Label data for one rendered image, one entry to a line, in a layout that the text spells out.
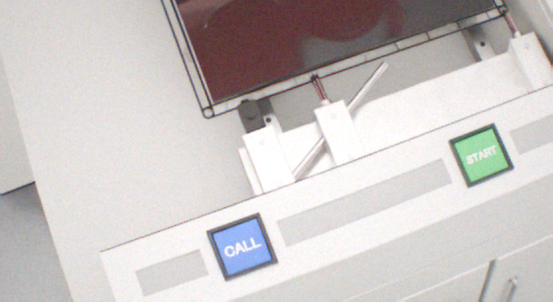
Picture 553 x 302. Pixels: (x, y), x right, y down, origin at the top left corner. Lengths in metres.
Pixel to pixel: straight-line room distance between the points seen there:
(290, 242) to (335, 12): 0.30
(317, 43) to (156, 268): 0.32
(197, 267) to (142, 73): 0.33
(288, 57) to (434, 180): 0.24
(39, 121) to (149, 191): 0.17
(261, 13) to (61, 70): 0.26
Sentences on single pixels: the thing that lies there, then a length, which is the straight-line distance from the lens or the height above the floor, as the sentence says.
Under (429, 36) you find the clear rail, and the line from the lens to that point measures 1.41.
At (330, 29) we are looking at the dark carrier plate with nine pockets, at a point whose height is 0.90.
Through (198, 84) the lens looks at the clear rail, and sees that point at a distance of 1.39.
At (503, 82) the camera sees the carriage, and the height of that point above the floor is 0.88.
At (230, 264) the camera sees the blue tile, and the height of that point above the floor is 0.96.
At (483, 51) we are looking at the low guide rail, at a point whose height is 0.85.
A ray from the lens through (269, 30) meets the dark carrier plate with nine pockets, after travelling 1.42.
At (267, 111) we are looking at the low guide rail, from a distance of 1.43.
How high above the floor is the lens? 2.13
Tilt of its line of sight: 66 degrees down
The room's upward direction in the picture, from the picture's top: 11 degrees counter-clockwise
